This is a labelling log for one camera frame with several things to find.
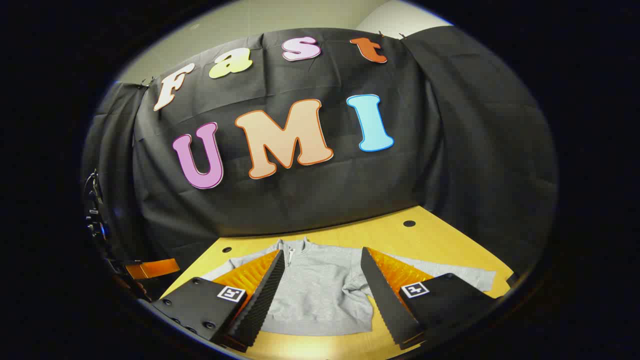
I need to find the black backdrop cloth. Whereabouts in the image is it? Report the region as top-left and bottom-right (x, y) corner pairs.
(80, 25), (560, 281)

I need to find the grey zip-neck sweatshirt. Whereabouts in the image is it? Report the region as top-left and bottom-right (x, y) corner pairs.
(200, 237), (497, 337)

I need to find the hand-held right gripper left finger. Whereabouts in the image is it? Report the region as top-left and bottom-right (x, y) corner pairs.
(149, 248), (287, 354)

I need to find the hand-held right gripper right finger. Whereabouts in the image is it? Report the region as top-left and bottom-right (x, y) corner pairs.
(360, 246), (501, 351)

